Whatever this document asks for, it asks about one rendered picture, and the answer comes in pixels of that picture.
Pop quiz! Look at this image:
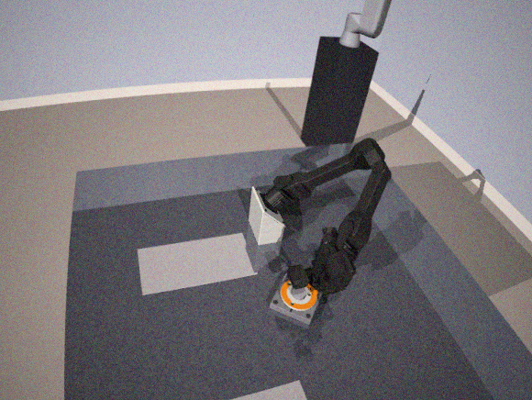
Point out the orange round plate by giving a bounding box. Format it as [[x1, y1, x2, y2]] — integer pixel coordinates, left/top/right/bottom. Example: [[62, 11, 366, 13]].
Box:
[[281, 281, 318, 311]]

